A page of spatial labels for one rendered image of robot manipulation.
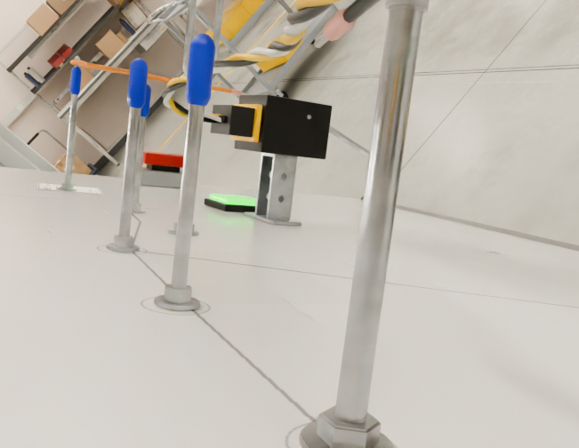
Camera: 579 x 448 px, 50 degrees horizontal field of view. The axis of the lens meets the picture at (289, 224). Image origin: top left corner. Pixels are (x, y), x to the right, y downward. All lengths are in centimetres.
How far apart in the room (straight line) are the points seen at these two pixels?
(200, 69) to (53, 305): 8
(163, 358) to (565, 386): 11
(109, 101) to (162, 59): 90
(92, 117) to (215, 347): 846
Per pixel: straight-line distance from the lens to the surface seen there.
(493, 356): 20
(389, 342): 20
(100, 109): 863
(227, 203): 50
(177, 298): 20
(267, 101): 44
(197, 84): 20
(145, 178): 66
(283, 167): 46
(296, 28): 19
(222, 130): 44
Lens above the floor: 125
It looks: 24 degrees down
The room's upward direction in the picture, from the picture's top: 46 degrees counter-clockwise
